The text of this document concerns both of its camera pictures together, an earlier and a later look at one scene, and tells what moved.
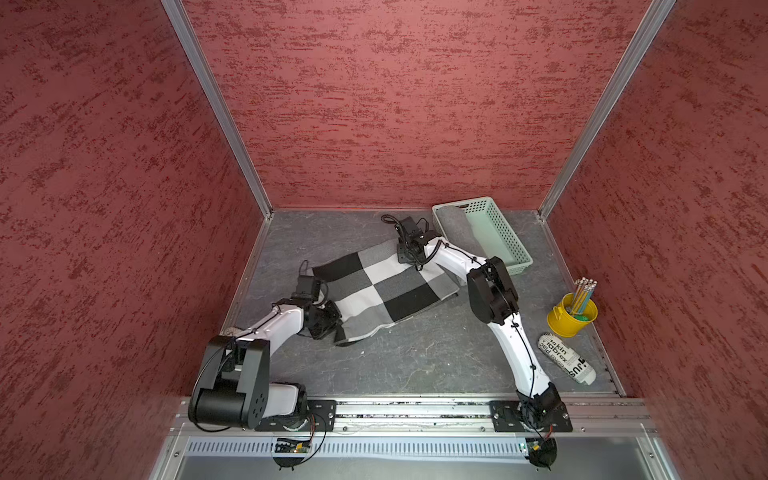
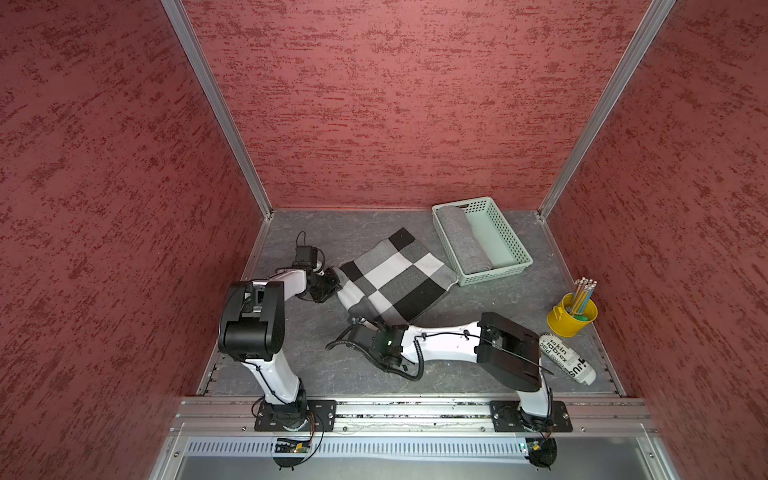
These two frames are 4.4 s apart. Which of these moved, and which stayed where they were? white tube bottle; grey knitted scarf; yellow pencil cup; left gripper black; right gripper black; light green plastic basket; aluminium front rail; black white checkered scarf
Moved: black white checkered scarf; right gripper black; left gripper black
Stayed: yellow pencil cup; light green plastic basket; white tube bottle; aluminium front rail; grey knitted scarf
